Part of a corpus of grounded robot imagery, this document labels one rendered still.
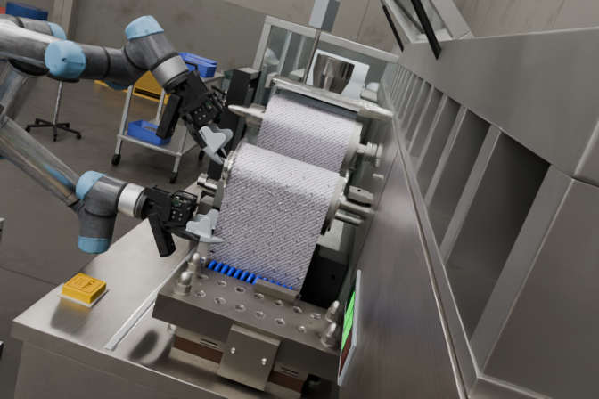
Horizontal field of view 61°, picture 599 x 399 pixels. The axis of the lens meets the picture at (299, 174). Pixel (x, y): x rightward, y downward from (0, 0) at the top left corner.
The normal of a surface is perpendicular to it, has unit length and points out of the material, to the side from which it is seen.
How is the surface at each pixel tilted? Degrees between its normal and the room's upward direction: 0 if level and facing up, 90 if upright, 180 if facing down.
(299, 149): 92
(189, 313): 90
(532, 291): 90
